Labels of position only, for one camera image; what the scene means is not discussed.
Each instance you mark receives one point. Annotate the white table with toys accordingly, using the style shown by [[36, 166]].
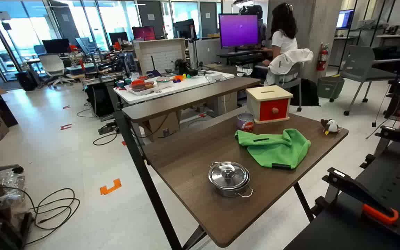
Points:
[[181, 85]]

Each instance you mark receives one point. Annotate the grey office chair with jacket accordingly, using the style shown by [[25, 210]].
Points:
[[289, 83]]

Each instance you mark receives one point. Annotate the white office chair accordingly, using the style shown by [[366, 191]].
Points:
[[52, 65]]

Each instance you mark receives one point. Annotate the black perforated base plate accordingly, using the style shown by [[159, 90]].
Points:
[[395, 185]]

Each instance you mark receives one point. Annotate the wooden work table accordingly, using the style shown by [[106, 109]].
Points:
[[139, 162]]

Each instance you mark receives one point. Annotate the white panel box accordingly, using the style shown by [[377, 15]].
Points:
[[160, 56]]

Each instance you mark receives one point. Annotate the clear plastic bottle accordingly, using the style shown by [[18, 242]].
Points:
[[13, 185]]

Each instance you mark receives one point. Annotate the person in white shirt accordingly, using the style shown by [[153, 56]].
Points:
[[284, 42]]

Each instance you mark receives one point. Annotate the orange floor tape marker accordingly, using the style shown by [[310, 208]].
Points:
[[110, 188]]

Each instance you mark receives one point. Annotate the small metal can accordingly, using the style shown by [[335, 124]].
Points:
[[245, 123]]

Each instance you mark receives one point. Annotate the white jacket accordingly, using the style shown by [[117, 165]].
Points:
[[292, 58]]

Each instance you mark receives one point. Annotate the black computer monitor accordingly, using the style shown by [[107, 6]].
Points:
[[56, 45]]

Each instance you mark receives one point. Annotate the small toy bird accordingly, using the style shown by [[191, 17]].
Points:
[[331, 126]]

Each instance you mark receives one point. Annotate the grey plastic chair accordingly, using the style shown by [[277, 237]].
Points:
[[361, 63]]

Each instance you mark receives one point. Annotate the purple computer monitor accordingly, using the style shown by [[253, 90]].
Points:
[[239, 30]]

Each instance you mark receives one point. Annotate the wooden box with red drawer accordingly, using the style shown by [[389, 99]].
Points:
[[270, 109]]

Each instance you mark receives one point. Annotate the grey storage bin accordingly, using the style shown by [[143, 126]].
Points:
[[330, 87]]

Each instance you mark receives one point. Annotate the red fire extinguisher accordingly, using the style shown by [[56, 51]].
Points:
[[323, 58]]

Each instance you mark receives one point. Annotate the blue screen monitor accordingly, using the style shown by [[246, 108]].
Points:
[[345, 19]]

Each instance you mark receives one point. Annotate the black backpack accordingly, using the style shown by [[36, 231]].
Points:
[[309, 92]]

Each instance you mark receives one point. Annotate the cardboard box under desk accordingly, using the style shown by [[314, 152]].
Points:
[[163, 126]]

